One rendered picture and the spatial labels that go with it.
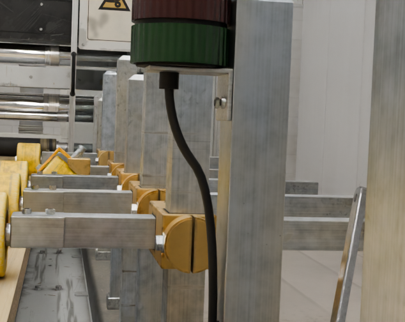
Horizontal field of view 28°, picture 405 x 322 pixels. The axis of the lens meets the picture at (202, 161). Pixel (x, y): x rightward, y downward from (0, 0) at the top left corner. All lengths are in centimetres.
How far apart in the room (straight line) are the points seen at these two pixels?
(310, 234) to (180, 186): 15
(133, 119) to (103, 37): 156
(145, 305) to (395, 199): 77
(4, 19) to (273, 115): 236
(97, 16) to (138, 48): 230
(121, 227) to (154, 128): 23
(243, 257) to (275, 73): 11
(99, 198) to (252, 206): 55
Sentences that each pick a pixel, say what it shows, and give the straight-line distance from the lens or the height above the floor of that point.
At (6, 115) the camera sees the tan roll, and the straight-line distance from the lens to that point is 283.
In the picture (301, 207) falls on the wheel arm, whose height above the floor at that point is 95.
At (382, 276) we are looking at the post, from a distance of 26.
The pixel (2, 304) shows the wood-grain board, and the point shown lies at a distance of 68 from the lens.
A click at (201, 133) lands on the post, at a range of 73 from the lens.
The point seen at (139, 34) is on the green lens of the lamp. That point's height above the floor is 111.
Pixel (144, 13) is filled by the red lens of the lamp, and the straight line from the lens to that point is 47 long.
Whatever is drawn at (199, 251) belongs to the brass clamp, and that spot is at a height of 94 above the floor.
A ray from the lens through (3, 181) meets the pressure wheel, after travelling 100.
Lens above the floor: 106
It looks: 3 degrees down
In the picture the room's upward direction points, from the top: 2 degrees clockwise
